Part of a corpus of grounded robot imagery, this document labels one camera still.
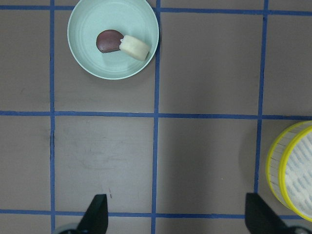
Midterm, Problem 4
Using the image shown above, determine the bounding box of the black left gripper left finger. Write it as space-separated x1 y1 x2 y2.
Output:
77 194 108 234

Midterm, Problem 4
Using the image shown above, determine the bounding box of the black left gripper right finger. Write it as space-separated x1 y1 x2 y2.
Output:
245 193 289 234

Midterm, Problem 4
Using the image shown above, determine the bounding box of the white bun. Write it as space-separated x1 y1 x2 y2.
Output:
119 35 150 61

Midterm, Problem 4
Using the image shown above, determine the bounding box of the brown bun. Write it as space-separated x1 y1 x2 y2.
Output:
96 29 124 53

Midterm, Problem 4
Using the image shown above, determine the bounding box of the yellow bamboo steamer basket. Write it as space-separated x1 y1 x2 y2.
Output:
265 121 312 222

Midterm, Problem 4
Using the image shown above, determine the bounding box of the light green round plate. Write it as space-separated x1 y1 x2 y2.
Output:
67 0 159 80

